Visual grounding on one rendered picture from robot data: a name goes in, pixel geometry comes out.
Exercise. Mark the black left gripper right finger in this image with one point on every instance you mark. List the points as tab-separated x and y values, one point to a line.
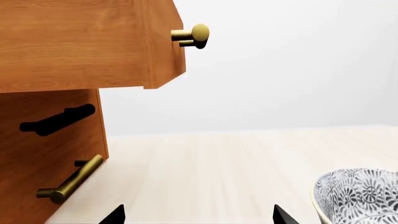
282	217

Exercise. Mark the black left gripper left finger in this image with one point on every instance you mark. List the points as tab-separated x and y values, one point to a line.
116	217

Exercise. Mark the black and white patterned bowl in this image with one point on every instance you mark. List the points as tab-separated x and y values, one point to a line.
357	196

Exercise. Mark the wooden drawer cabinet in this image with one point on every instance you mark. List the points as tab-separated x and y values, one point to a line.
46	149

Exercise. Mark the open wooden drawer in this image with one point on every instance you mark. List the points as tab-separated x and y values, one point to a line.
84	44

